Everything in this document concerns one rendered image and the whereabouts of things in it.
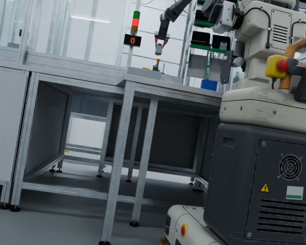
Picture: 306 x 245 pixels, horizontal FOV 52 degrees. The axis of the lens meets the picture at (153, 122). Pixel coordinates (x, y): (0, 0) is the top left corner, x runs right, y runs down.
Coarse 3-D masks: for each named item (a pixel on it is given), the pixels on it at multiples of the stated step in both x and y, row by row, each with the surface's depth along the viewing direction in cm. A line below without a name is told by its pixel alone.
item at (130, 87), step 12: (132, 84) 155; (132, 96) 156; (168, 96) 160; (180, 96) 161; (192, 96) 163; (204, 96) 164; (120, 120) 155; (120, 132) 155; (120, 144) 156; (120, 156) 155; (120, 168) 156; (108, 192) 156; (108, 204) 155; (108, 216) 155; (108, 228) 155; (108, 240) 155
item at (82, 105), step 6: (78, 102) 393; (84, 102) 394; (90, 102) 394; (96, 102) 395; (102, 102) 396; (108, 102) 397; (72, 108) 391; (78, 108) 393; (84, 108) 394; (90, 108) 394; (96, 108) 395; (102, 108) 396; (90, 114) 395; (96, 114) 395; (102, 114) 396
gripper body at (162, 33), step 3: (159, 27) 207; (159, 30) 207; (162, 30) 206; (165, 30) 206; (156, 33) 210; (159, 33) 208; (162, 33) 207; (165, 33) 207; (162, 36) 208; (165, 36) 208; (168, 36) 209
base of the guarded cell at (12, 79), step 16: (0, 64) 183; (16, 64) 184; (0, 80) 184; (16, 80) 185; (0, 96) 184; (16, 96) 185; (0, 112) 184; (16, 112) 185; (0, 128) 184; (16, 128) 185; (0, 144) 184; (16, 144) 185; (0, 160) 184; (16, 160) 189; (0, 176) 185; (0, 208) 185
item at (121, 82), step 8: (120, 80) 166; (128, 80) 154; (136, 80) 154; (144, 80) 155; (152, 80) 156; (168, 88) 161; (176, 88) 159; (184, 88) 160; (192, 88) 161; (200, 88) 161; (216, 96) 164
